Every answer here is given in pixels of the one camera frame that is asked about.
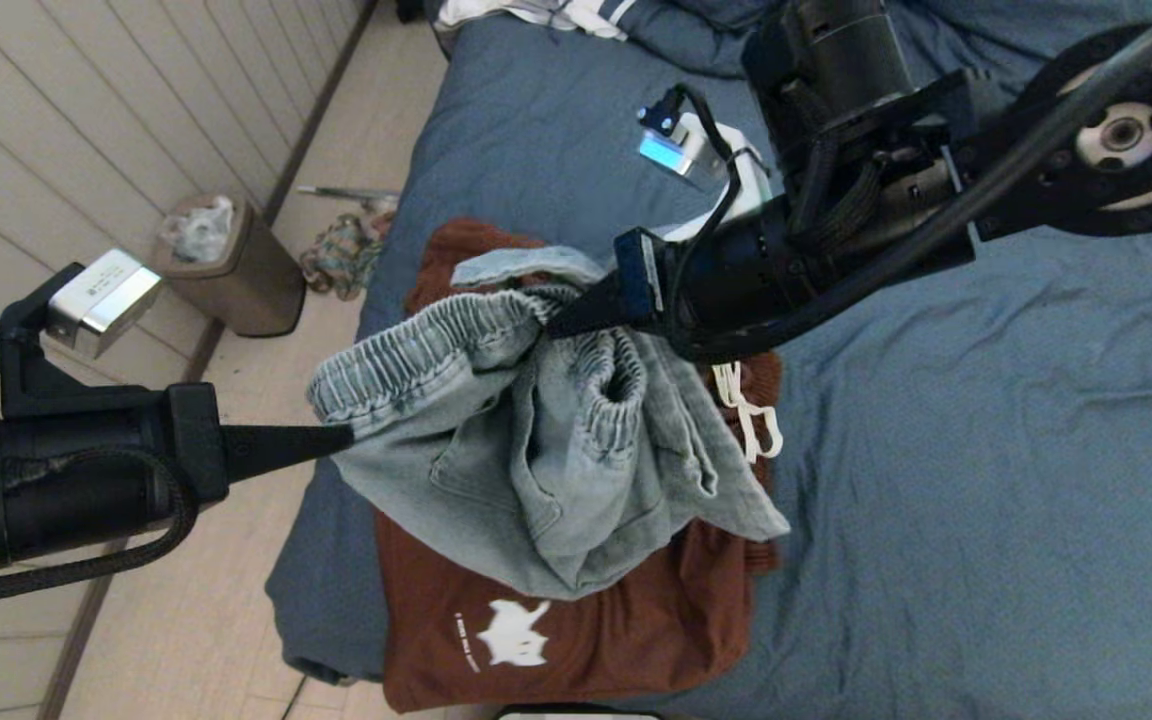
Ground light blue denim shorts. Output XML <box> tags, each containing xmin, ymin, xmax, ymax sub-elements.
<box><xmin>308</xmin><ymin>245</ymin><xmax>792</xmax><ymax>601</ymax></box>

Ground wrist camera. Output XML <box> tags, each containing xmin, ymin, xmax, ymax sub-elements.
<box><xmin>636</xmin><ymin>85</ymin><xmax>772</xmax><ymax>241</ymax></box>
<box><xmin>44</xmin><ymin>248</ymin><xmax>164</xmax><ymax>359</ymax></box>

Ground brown shorts with white print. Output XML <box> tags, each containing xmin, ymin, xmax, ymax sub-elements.
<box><xmin>376</xmin><ymin>218</ymin><xmax>787</xmax><ymax>713</ymax></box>

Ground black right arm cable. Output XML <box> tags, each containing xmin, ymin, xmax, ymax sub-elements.
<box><xmin>671</xmin><ymin>0</ymin><xmax>1152</xmax><ymax>363</ymax></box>

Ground blue bed cover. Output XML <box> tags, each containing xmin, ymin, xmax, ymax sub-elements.
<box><xmin>266</xmin><ymin>15</ymin><xmax>1152</xmax><ymax>720</ymax></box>

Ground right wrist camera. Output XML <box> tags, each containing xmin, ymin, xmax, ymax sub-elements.
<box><xmin>636</xmin><ymin>85</ymin><xmax>772</xmax><ymax>241</ymax></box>

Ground crumpled blue duvet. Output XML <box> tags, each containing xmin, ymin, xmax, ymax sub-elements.
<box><xmin>626</xmin><ymin>0</ymin><xmax>1152</xmax><ymax>101</ymax></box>

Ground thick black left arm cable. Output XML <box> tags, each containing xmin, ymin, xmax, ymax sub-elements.
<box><xmin>0</xmin><ymin>450</ymin><xmax>199</xmax><ymax>611</ymax></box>

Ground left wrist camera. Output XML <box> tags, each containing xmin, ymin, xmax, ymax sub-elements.
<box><xmin>44</xmin><ymin>248</ymin><xmax>164</xmax><ymax>359</ymax></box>

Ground multicoloured cloth bundle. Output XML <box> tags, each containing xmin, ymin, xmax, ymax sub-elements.
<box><xmin>299</xmin><ymin>213</ymin><xmax>395</xmax><ymax>303</ymax></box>

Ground thin grey rod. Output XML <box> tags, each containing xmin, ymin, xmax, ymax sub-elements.
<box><xmin>296</xmin><ymin>186</ymin><xmax>399</xmax><ymax>204</ymax></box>

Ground brown metal trash bin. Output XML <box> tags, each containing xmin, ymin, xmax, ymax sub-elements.
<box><xmin>148</xmin><ymin>192</ymin><xmax>306</xmax><ymax>338</ymax></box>

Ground white striped garment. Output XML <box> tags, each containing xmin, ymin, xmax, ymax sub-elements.
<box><xmin>434</xmin><ymin>0</ymin><xmax>642</xmax><ymax>43</ymax></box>

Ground clear plastic bin liner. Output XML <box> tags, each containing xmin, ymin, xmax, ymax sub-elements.
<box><xmin>158</xmin><ymin>196</ymin><xmax>237</xmax><ymax>265</ymax></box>

